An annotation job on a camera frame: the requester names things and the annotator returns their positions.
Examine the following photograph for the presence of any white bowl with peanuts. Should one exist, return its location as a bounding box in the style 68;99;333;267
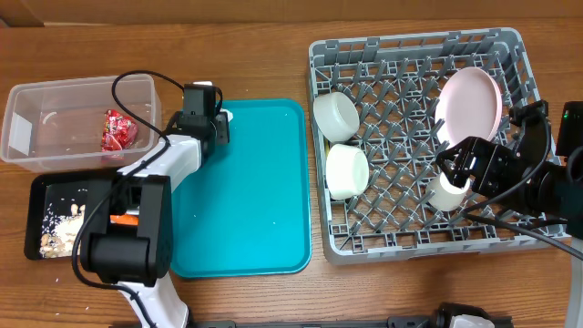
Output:
325;144;369;200

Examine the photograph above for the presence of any clear plastic bin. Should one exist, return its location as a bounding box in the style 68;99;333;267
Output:
1;76;158;172

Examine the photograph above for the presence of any yellow plastic spoon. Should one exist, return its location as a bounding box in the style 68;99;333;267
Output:
324;140;331;158

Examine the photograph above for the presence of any grey bowl with rice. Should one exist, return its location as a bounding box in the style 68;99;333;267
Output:
312;92;360;143

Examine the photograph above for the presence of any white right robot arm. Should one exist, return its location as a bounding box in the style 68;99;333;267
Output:
435;100;582;327

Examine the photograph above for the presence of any orange carrot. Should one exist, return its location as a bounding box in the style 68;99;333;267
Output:
110;214;138;226

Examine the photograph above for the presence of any grey dishwasher rack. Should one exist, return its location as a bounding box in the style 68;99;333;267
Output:
308;27;567;265

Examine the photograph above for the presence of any teal plastic tray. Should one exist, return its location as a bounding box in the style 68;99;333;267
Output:
171;98;312;279

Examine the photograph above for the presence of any white plastic cup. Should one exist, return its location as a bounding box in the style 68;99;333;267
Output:
425;173;471;211

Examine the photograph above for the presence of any foil wrapper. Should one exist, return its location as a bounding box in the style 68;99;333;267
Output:
101;109;138;151

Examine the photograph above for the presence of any rice and peanut pile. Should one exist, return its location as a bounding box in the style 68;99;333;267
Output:
39;203;86;259

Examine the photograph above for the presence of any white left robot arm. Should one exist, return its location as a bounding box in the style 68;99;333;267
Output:
72;81;230;327

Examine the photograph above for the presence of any black tray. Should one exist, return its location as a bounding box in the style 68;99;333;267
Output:
23;164;159;261

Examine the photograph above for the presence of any white napkin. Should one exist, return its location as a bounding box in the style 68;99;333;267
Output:
220;108;233;122

